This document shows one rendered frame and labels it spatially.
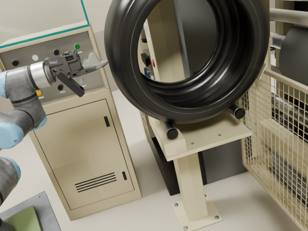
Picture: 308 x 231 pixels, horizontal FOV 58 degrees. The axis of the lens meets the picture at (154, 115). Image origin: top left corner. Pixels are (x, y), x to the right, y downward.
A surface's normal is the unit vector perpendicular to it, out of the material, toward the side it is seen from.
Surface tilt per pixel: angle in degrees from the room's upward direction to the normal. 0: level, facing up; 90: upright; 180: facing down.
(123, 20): 65
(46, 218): 0
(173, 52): 90
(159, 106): 97
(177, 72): 90
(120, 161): 90
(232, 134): 0
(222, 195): 0
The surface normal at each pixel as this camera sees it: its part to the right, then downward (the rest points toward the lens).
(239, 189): -0.21, -0.87
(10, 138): 0.04, 0.47
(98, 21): 0.52, 0.29
